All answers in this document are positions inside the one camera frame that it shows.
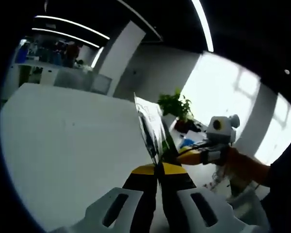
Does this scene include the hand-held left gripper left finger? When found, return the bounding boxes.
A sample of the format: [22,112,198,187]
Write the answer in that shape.
[49,164,159,233]

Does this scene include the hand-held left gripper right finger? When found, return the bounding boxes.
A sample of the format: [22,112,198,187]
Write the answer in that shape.
[159,163,271,233]

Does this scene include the dark blue green skincare packet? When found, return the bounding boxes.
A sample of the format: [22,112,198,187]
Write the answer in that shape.
[133,92,179,168]

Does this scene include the blue storage bin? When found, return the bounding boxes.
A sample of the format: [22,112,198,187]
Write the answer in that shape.
[16,45,29,64]

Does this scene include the blue plastic bag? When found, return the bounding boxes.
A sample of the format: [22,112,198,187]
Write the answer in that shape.
[179,138,197,149]

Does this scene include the dark red plant pot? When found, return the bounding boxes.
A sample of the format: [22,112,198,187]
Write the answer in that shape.
[174,118,197,133]

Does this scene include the green potted plant white pot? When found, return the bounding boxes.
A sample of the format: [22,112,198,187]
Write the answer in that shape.
[157,88,195,129]

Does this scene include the person in dark clothes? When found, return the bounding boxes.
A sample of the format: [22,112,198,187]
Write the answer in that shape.
[258,114,291,233]

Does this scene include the ceiling light strip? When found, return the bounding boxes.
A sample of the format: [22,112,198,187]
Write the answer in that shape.
[34,15,111,40]
[191,0,214,52]
[31,28,100,48]

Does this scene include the narrow white chair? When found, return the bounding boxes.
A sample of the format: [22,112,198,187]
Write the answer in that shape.
[90,74,113,95]

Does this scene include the wide white chair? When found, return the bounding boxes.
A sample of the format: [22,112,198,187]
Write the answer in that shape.
[53,70,93,92]

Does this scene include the white counter cabinets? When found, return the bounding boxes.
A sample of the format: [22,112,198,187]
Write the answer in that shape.
[11,62,61,86]

